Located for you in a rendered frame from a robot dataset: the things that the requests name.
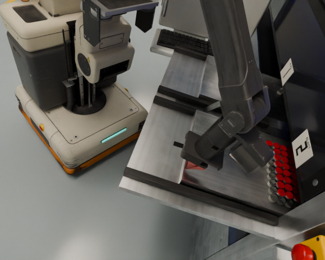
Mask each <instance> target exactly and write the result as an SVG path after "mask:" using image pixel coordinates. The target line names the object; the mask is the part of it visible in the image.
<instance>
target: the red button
mask: <svg viewBox="0 0 325 260"><path fill-rule="evenodd" d="M291 258H292V260H314V256H313V252H312V250H311V248H310V247H309V246H306V245H303V244H301V243H299V244H296V245H294V246H293V248H292V250H291Z"/></svg>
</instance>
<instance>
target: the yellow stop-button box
mask: <svg viewBox="0 0 325 260"><path fill-rule="evenodd" d="M301 244H303V245H306V246H309V247H310V248H311V250H312V252H313V256H314V260H325V236H323V235H319V236H316V237H314V238H311V239H308V240H306V241H303V242H301Z"/></svg>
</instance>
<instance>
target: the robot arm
mask: <svg viewBox="0 0 325 260"><path fill-rule="evenodd" d="M200 4H201V8H202V12H203V16H204V20H205V24H206V28H207V32H208V36H209V40H210V43H211V46H212V50H213V55H214V59H215V63H216V68H217V73H218V88H219V92H220V96H221V101H220V106H221V110H222V114H223V115H222V116H221V117H220V118H219V119H218V120H217V121H216V122H215V123H214V124H213V125H212V126H211V127H210V128H209V129H208V130H207V131H206V132H205V133H204V134H203V135H202V136H200V135H198V134H196V133H194V132H192V131H188V132H187V134H186V136H185V139H186V140H185V144H184V146H183V148H182V151H181V158H183V159H185V160H187V164H186V168H185V169H197V170H205V169H206V168H207V167H208V165H210V166H213V167H215V168H217V171H219V170H221V169H222V167H223V157H224V150H225V149H226V148H227V147H228V146H230V145H231V144H232V143H233V142H234V141H236V140H238V142H237V143H236V144H235V145H234V146H233V147H232V148H230V150H231V152H230V153H229V154H228V155H229V156H230V158H231V159H232V160H233V161H234V162H235V163H236V164H237V165H238V166H239V167H240V169H241V170H242V171H243V172H244V173H245V174H246V175H247V176H250V175H253V174H254V173H255V172H257V171H258V170H260V169H261V168H262V167H264V166H265V165H266V164H267V163H268V162H269V161H270V160H271V159H272V158H273V156H274V152H273V150H272V149H271V148H270V147H269V146H268V145H267V143H266V142H265V141H264V140H263V139H262V137H261V136H260V134H261V133H260V132H259V131H258V130H257V128H256V127H255V125H256V124H257V123H258V122H259V121H261V120H262V119H263V118H264V117H265V116H266V115H267V114H268V113H269V111H270V101H269V95H268V90H267V86H263V81H262V76H261V72H260V70H259V69H258V67H257V64H256V60H255V57H254V53H253V48H252V43H251V38H250V33H249V28H248V23H247V18H246V13H245V8H244V4H243V0H200Z"/></svg>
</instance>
